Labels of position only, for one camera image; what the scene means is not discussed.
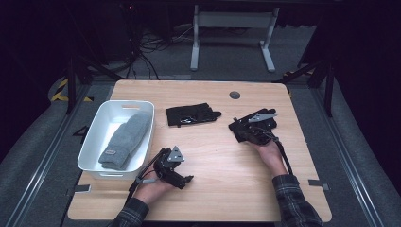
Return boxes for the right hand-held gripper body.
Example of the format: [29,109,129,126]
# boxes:
[242,112,278,147]

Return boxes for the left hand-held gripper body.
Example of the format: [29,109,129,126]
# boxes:
[153,145,186,190]

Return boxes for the person's left hand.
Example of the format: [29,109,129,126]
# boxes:
[133,177,174,206]

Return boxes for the black floor cables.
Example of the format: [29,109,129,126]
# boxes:
[119,23,195,80]

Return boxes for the black glove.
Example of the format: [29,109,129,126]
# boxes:
[165,102,222,129]
[227,107,279,144]

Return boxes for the grey tape strip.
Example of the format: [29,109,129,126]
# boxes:
[307,179,330,191]
[65,183,92,194]

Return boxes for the black metal stand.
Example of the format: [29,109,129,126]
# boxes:
[64,51,125,115]
[271,56,336,118]

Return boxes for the grey mitten with label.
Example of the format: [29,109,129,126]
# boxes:
[97,112,152,169]

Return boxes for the white plastic bin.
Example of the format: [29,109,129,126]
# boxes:
[77,99,156,181]

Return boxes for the person's right hand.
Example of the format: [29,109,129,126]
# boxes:
[252,139,288,179]

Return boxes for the white desk frame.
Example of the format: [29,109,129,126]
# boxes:
[189,4,281,73]

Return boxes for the grey metal floor rail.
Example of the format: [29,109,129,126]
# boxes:
[309,87,385,227]
[5,84,93,227]

